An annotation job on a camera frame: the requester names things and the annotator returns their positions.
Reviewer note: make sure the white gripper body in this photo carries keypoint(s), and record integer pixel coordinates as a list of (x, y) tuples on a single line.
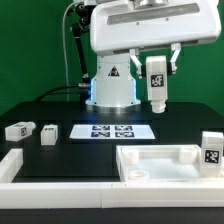
[(119, 26)]

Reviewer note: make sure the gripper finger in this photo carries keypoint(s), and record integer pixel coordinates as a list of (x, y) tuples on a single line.
[(134, 58), (175, 50)]

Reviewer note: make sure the white square table top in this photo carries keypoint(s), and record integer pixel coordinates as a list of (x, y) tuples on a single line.
[(161, 163)]

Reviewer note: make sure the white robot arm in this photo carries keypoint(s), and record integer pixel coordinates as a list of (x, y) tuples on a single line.
[(113, 86)]

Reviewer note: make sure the white sheet with tags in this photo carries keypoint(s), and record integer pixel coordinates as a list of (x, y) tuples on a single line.
[(111, 132)]

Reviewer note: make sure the white U-shaped fence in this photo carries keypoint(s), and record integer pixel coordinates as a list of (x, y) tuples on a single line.
[(101, 194)]

